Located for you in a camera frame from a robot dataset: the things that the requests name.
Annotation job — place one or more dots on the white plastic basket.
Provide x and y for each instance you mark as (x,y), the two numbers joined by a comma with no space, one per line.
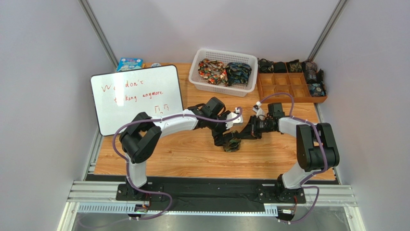
(225,57)

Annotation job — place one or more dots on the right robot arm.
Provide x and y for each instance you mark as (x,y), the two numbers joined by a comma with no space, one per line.
(316,148)

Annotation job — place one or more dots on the rolled black tie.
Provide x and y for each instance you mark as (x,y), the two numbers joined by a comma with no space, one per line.
(280,67)

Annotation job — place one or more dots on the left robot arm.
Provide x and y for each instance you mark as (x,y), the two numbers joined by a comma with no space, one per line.
(139,138)

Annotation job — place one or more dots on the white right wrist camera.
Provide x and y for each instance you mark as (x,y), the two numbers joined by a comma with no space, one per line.
(257,109)

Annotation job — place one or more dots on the white whiteboard black frame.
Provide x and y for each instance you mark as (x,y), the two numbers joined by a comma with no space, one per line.
(120,96)

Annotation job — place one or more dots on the rolled blue patterned tie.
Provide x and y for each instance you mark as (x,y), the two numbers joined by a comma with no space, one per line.
(317,90)

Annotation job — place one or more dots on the dark blue patterned tie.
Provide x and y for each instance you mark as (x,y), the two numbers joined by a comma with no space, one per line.
(238,73)

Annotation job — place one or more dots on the rolled dark grey tie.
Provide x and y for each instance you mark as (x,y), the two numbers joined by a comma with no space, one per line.
(312,77)

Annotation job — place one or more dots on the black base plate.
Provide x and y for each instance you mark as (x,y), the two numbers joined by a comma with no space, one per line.
(203,194)

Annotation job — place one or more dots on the aluminium frame rail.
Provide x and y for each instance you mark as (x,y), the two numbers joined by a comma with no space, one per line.
(194,155)

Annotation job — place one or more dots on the wooden compartment tray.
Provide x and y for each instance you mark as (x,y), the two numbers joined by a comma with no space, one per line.
(273,86)

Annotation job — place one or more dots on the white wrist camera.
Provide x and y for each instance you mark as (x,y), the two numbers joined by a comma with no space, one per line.
(257,109)
(234,118)

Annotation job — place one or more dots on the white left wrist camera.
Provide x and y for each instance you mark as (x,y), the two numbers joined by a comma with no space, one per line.
(234,118)

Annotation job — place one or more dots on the rolled grey patterned tie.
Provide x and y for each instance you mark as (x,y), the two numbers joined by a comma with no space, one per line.
(309,65)

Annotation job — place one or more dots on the blue red box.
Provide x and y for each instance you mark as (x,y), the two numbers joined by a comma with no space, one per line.
(126,64)

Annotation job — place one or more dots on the blue brown floral tie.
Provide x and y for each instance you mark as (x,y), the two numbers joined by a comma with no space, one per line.
(232,145)

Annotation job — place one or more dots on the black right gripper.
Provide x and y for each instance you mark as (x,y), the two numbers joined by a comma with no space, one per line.
(252,126)

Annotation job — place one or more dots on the rolled green patterned tie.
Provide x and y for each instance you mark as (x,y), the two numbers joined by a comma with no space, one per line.
(294,66)

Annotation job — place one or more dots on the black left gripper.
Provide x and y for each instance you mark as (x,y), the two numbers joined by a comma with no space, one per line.
(222,135)

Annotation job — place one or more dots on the red floral tie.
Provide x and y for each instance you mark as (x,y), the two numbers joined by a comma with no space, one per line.
(213,71)

